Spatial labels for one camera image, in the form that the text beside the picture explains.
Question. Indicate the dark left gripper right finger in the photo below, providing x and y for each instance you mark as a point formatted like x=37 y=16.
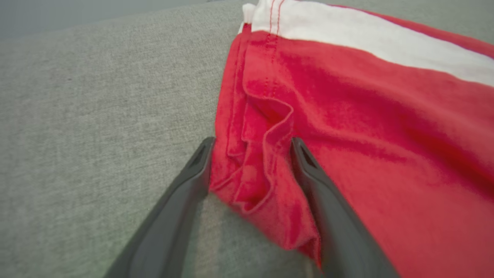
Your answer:
x=339 y=224

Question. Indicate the red lettered basketball jersey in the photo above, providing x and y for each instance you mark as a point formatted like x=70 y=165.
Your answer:
x=366 y=135

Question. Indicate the grey fabric sofa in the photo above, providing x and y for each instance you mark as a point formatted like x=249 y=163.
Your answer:
x=96 y=116

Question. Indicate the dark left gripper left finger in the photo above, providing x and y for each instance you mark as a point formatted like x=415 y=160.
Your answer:
x=170 y=220

